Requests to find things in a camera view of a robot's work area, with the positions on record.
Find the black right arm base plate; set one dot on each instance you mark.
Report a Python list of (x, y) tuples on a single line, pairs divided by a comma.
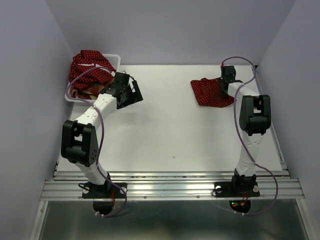
[(226, 189)]

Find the red patterned skirt in basket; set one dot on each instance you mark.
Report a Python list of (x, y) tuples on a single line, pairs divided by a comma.
[(90, 93)]

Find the aluminium rail frame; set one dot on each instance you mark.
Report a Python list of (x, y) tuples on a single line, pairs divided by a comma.
[(170, 152)]

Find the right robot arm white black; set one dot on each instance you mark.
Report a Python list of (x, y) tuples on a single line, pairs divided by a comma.
[(252, 122)]

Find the white plastic basket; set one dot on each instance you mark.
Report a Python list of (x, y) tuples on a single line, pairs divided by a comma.
[(84, 61)]

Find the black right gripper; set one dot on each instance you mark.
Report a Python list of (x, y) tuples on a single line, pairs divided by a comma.
[(222, 92)]

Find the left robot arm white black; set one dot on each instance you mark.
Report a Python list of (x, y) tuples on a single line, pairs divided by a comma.
[(80, 144)]

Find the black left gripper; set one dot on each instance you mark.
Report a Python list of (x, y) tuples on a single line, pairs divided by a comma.
[(138, 97)]

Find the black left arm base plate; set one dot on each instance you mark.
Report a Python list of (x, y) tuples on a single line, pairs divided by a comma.
[(117, 191)]

